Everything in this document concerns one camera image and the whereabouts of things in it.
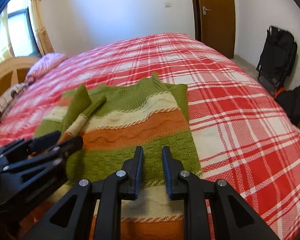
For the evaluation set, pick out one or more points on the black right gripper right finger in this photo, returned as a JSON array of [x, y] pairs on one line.
[[211, 209]]

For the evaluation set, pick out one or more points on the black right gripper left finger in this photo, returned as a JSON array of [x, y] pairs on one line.
[[92, 208]]

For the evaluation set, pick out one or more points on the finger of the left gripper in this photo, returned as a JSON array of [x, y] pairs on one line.
[[20, 149], [39, 171]]

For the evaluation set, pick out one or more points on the green striped knit sweater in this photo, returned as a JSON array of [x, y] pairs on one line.
[[113, 121]]

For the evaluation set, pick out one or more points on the patterned beige pillow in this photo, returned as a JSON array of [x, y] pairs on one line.
[[10, 95]]

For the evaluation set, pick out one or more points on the wooden bed headboard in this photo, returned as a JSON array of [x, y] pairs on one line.
[[14, 70]]

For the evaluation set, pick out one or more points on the red white plaid bedspread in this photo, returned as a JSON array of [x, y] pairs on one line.
[[240, 133]]

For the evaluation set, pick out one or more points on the pink pillow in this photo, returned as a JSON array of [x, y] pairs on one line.
[[43, 66]]

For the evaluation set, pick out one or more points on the yellow curtain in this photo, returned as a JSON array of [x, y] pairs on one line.
[[38, 27]]

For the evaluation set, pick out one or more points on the black bag on floor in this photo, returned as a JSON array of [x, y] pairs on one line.
[[289, 100]]

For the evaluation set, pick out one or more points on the brown wooden door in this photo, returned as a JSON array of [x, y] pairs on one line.
[[215, 24]]

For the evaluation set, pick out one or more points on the window with dark frame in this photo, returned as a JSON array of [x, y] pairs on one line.
[[16, 34]]

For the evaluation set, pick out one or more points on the black backpack against wall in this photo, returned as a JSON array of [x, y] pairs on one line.
[[277, 59]]

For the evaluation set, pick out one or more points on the white wall switch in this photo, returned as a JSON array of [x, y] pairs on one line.
[[167, 4]]

